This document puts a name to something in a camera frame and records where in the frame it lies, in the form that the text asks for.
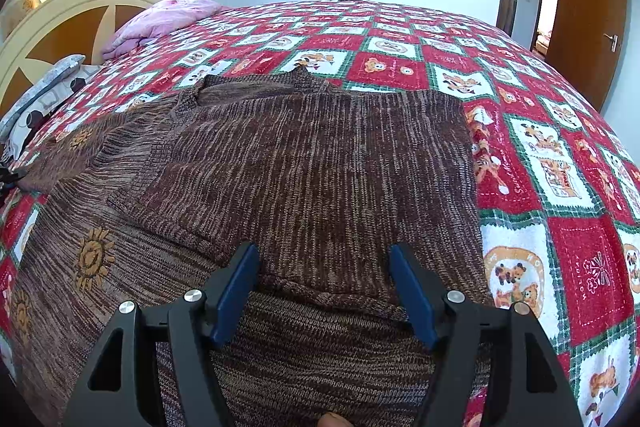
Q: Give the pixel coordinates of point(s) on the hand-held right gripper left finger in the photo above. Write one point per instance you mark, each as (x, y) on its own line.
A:
(235, 302)

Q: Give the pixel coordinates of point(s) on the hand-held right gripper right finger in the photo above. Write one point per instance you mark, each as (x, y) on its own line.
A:
(412, 297)

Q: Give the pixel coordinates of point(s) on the brown knit sweater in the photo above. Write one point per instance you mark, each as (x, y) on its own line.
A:
(300, 167)

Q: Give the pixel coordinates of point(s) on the person's right hand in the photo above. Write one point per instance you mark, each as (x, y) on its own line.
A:
(332, 421)

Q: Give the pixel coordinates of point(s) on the red patchwork printed blanket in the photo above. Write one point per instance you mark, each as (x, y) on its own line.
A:
(575, 257)

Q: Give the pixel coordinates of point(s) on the white black-spotted pillow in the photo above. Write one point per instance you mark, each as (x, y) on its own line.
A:
(75, 82)

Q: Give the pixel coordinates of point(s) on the grey patterned pillow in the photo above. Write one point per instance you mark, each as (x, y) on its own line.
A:
(47, 79)

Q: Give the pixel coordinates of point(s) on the pink quilt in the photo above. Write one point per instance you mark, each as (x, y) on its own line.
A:
(160, 19)

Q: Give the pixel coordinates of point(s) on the brown wooden door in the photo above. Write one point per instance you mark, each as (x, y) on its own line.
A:
(575, 32)

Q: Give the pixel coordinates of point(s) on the cream and brown headboard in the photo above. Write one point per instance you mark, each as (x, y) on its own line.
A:
(65, 2)

